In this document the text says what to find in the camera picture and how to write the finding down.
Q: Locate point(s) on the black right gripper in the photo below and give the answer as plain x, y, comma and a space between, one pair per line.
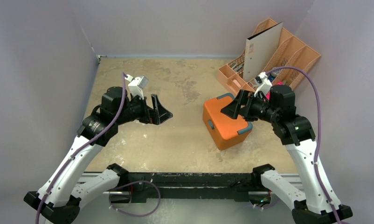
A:
247, 106

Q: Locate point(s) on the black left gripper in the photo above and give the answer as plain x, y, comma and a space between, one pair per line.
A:
157, 115

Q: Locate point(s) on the orange medicine kit box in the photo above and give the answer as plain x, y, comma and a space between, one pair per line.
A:
210, 111

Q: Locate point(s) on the teal box latch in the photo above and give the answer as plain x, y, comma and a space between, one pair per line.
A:
211, 125

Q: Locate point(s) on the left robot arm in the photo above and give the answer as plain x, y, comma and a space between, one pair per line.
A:
60, 199

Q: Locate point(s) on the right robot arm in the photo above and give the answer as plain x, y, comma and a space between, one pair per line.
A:
317, 203

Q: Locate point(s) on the pink marker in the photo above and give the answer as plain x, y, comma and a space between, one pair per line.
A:
277, 83

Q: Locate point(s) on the white binder folder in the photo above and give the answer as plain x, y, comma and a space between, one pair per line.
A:
259, 49

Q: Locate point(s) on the peach desk organizer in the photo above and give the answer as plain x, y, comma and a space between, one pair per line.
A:
291, 52

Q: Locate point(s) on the teal box carry handle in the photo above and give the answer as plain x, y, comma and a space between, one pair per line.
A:
228, 125

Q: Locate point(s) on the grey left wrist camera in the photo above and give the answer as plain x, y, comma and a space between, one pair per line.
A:
136, 85

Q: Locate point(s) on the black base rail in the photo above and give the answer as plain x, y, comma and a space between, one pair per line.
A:
239, 187

